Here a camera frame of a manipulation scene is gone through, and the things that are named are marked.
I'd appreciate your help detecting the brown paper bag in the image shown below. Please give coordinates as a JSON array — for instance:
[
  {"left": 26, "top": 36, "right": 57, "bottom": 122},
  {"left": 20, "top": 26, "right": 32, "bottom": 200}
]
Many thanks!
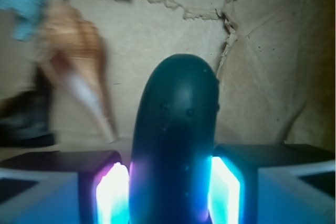
[{"left": 0, "top": 0, "right": 336, "bottom": 162}]

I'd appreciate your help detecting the dark green plastic pickle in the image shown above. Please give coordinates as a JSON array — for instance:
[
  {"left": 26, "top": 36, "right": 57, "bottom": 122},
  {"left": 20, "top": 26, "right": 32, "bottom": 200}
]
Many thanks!
[{"left": 129, "top": 54, "right": 219, "bottom": 223}]

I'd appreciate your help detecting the black tape piece left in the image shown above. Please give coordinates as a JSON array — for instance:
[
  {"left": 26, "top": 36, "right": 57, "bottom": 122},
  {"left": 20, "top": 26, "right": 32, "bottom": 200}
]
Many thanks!
[{"left": 1, "top": 67, "right": 55, "bottom": 148}]

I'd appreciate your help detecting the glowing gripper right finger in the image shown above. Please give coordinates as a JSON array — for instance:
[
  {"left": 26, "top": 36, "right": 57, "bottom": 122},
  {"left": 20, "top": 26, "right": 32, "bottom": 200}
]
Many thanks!
[{"left": 208, "top": 144, "right": 335, "bottom": 223}]

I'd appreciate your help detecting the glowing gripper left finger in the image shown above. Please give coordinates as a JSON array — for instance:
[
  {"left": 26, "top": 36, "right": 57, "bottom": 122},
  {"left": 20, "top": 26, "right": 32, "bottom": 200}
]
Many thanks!
[{"left": 1, "top": 150, "right": 129, "bottom": 223}]

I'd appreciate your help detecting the orange spiral seashell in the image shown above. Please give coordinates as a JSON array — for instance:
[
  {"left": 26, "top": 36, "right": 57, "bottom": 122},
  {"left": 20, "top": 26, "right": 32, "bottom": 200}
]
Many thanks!
[{"left": 37, "top": 0, "right": 118, "bottom": 143}]

